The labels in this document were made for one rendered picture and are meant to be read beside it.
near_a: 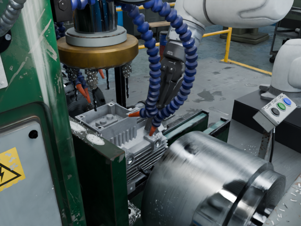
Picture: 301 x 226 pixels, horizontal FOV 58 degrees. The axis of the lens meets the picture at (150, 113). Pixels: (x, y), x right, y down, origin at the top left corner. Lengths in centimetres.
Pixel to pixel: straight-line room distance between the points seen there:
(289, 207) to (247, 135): 86
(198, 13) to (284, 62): 73
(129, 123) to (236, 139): 68
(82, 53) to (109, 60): 5
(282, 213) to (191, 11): 48
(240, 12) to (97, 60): 30
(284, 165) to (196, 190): 72
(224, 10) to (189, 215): 42
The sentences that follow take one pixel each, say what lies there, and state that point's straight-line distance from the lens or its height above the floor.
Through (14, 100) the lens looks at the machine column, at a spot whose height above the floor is 134.
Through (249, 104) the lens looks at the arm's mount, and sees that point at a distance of 136.
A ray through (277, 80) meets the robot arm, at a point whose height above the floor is 101.
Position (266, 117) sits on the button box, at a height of 106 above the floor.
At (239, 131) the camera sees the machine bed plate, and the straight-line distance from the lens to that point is 134.
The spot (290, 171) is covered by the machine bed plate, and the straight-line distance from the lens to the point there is 117.
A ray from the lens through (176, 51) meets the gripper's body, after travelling 71.
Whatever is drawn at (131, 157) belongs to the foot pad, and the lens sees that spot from 68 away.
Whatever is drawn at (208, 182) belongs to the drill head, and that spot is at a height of 115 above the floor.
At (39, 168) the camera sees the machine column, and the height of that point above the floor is 123.
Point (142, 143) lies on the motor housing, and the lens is 72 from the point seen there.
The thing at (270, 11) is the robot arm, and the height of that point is 140.
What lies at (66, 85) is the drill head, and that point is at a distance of 87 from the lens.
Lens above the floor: 148
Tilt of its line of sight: 28 degrees down
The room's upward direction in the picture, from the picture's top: straight up
